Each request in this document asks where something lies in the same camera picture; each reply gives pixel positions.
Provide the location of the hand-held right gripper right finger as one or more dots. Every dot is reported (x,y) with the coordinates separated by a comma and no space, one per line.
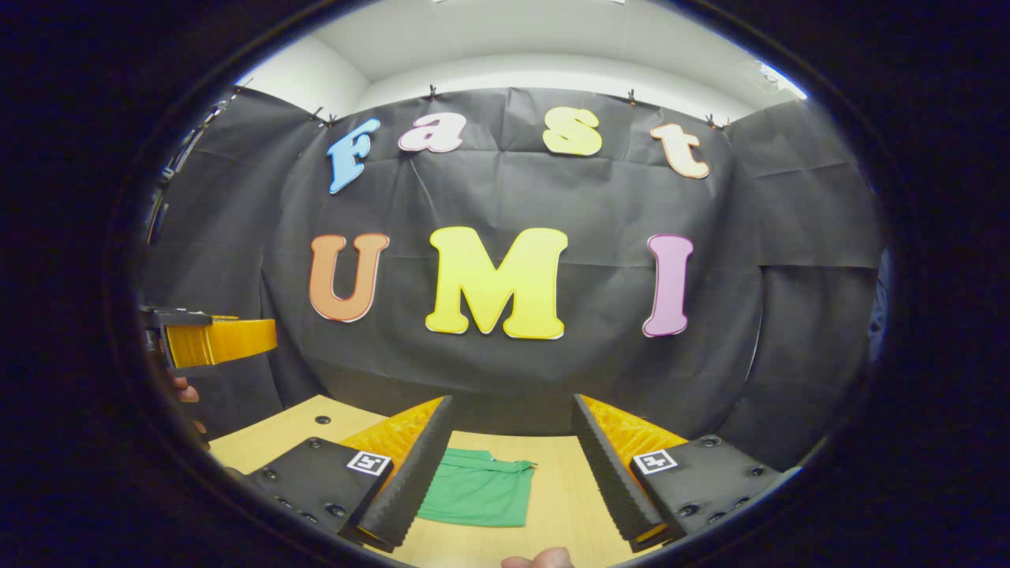
(607,473)

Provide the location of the black backdrop cloth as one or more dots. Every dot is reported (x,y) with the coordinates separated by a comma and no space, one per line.
(592,197)

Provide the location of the green T-shirt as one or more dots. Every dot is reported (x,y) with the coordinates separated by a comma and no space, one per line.
(481,493)

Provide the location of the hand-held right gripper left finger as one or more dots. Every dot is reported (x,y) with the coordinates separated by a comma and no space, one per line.
(418,473)

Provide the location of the blue cloth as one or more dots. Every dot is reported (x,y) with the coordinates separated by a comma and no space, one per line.
(878,308)

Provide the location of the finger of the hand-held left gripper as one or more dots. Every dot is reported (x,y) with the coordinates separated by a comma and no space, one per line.
(221,339)

